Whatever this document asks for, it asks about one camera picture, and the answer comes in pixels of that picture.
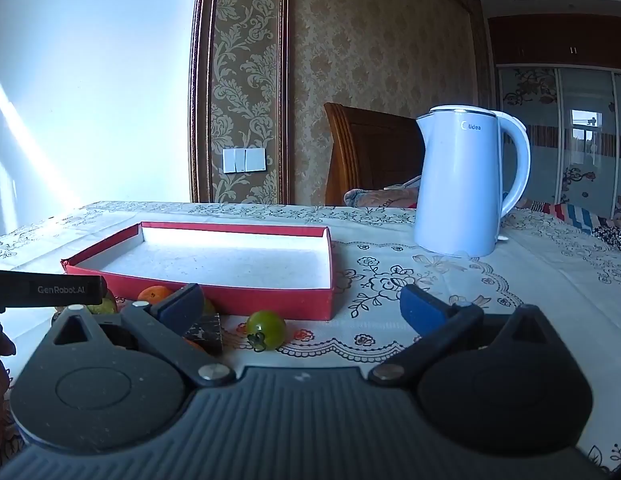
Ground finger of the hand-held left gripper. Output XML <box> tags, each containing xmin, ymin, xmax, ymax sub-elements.
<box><xmin>0</xmin><ymin>269</ymin><xmax>109</xmax><ymax>311</ymax></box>

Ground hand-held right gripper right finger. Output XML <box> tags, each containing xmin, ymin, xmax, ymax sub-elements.
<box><xmin>368</xmin><ymin>284</ymin><xmax>561</xmax><ymax>387</ymax></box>

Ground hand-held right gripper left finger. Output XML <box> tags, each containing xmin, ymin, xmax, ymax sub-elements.
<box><xmin>50</xmin><ymin>283</ymin><xmax>236</xmax><ymax>388</ymax></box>

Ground orange tangerine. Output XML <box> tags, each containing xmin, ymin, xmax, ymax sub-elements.
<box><xmin>138</xmin><ymin>285</ymin><xmax>175</xmax><ymax>307</ymax></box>

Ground dark marbled block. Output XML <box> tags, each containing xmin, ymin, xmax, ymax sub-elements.
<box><xmin>183</xmin><ymin>312</ymin><xmax>224</xmax><ymax>357</ymax></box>

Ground red shallow cardboard box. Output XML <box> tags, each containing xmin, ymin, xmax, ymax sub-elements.
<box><xmin>59</xmin><ymin>221</ymin><xmax>336</xmax><ymax>322</ymax></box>

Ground green tomato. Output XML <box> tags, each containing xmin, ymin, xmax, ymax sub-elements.
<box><xmin>246</xmin><ymin>310</ymin><xmax>287</xmax><ymax>352</ymax></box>

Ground pink plush pillow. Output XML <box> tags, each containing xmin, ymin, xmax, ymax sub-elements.
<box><xmin>344</xmin><ymin>176</ymin><xmax>422</xmax><ymax>209</ymax></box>

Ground white electric kettle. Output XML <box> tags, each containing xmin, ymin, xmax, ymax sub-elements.
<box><xmin>415</xmin><ymin>105</ymin><xmax>532</xmax><ymax>259</ymax></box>

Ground wooden chair back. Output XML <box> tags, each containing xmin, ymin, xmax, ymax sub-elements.
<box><xmin>324</xmin><ymin>102</ymin><xmax>426</xmax><ymax>207</ymax></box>

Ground striped colourful cloth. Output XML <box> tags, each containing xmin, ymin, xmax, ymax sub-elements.
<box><xmin>521</xmin><ymin>197</ymin><xmax>621</xmax><ymax>253</ymax></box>

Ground floral sliding-door wardrobe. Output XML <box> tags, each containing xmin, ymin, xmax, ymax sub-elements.
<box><xmin>488</xmin><ymin>15</ymin><xmax>621</xmax><ymax>221</ymax></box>

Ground white wall light switch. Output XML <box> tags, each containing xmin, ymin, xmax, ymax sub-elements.
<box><xmin>223</xmin><ymin>147</ymin><xmax>268</xmax><ymax>174</ymax></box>

